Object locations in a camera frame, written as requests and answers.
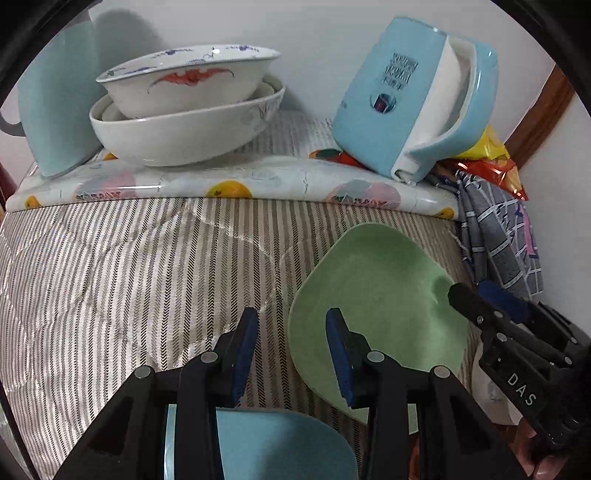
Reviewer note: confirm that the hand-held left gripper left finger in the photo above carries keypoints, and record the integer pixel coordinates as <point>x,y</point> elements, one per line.
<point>242,353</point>

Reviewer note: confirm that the small white nested bowl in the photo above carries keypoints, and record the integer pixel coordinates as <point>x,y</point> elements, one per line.
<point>273,86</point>

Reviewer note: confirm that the grey plaid cloth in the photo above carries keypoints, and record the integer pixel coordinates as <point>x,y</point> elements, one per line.
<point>498,240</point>

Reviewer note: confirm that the white bowl with red bat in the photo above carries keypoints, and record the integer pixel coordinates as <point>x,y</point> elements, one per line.
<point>184,97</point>

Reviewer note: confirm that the fruit print plastic mat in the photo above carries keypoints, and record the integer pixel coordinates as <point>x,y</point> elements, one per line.
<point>184,184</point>

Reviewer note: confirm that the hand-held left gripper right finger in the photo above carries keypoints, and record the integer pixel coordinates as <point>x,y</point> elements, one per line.
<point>339,357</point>

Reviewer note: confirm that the wide white bowl grey print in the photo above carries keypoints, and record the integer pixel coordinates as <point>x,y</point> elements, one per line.
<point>175,143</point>

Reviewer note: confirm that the striped quilted blanket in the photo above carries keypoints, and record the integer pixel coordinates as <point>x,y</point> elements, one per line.
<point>115,277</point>

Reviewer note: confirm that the light blue electric kettle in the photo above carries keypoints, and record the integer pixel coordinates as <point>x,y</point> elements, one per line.
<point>369,115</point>

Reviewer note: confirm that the large plain white bowl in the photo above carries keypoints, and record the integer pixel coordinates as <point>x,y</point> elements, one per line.
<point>485,392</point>

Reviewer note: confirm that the person's right hand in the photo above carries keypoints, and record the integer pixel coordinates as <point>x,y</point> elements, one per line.
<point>531,447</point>

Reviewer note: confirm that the light blue thermos jug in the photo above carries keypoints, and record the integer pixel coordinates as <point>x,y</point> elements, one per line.
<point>55,101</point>

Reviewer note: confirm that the dark red wooden bed frame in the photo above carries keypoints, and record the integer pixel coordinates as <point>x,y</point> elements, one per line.
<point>7,189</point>

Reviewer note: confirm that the green plate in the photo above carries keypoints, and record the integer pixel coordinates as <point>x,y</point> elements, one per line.
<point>378,286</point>

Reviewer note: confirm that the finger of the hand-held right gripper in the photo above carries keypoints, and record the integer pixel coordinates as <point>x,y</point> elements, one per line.
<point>503,300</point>
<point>466,304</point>

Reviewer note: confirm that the red snack bag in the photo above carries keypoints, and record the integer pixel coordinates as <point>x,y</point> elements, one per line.
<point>503,177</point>

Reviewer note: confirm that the light blue plate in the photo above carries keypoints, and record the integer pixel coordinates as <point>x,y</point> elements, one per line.
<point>277,447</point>

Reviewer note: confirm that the yellow chip bag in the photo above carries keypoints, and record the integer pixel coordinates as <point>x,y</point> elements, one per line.
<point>489,143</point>

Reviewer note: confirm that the brown wooden door frame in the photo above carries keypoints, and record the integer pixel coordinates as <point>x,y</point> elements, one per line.
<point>545,120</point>

